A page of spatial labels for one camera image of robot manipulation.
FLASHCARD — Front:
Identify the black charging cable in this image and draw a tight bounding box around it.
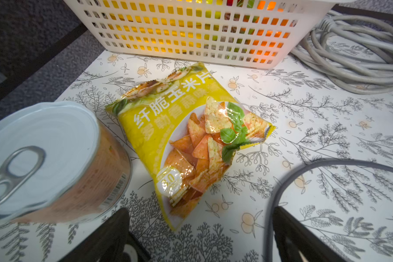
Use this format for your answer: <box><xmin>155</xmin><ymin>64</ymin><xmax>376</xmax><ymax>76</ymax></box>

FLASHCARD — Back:
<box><xmin>264</xmin><ymin>158</ymin><xmax>393</xmax><ymax>262</ymax></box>

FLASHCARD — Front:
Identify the pull-tab food can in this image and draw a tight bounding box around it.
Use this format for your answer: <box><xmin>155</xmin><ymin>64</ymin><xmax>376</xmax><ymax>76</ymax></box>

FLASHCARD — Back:
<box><xmin>0</xmin><ymin>101</ymin><xmax>132</xmax><ymax>223</ymax></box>

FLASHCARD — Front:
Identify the yellow corn chips bag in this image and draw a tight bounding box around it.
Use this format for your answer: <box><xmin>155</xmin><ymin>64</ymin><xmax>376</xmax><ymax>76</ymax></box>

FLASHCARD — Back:
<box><xmin>105</xmin><ymin>62</ymin><xmax>275</xmax><ymax>230</ymax></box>

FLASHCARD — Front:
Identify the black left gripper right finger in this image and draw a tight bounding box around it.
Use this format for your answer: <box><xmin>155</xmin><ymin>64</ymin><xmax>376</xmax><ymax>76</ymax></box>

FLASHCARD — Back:
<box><xmin>272</xmin><ymin>207</ymin><xmax>344</xmax><ymax>262</ymax></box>

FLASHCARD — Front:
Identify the white plastic fruit basket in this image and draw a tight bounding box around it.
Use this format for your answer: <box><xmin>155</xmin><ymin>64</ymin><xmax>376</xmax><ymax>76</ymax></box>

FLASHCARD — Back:
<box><xmin>67</xmin><ymin>0</ymin><xmax>336</xmax><ymax>69</ymax></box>

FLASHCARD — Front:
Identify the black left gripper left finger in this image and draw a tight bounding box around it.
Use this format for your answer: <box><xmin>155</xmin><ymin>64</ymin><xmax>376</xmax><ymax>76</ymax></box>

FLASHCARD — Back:
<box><xmin>61</xmin><ymin>207</ymin><xmax>151</xmax><ymax>262</ymax></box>

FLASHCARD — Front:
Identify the coiled grey cable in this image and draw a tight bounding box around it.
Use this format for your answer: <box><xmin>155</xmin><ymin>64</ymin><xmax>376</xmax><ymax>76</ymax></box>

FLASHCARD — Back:
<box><xmin>290</xmin><ymin>9</ymin><xmax>393</xmax><ymax>95</ymax></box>

